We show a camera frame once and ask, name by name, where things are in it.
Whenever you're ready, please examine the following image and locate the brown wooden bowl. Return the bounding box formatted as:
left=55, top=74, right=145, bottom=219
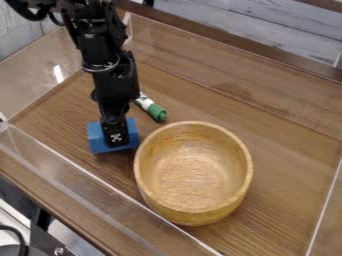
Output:
left=133, top=121, right=253, bottom=226

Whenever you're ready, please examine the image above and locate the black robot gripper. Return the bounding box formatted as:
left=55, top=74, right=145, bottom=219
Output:
left=81, top=50, right=140, bottom=148

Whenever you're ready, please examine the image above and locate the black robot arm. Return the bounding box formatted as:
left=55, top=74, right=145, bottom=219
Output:
left=3, top=0, right=140, bottom=150

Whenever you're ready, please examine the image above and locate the black cable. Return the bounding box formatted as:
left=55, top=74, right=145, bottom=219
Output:
left=0, top=223, right=30, bottom=256

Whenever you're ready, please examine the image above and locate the green white marker pen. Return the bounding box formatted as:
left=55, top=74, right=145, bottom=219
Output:
left=133, top=93, right=166, bottom=122

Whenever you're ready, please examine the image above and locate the clear acrylic tray wall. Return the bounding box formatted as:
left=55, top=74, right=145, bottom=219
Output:
left=0, top=10, right=342, bottom=256

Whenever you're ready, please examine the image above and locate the blue foam block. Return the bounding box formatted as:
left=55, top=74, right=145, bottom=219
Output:
left=86, top=118, right=138, bottom=154

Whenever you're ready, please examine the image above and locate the black metal table frame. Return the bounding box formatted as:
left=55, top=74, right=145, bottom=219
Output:
left=0, top=178, right=76, bottom=256

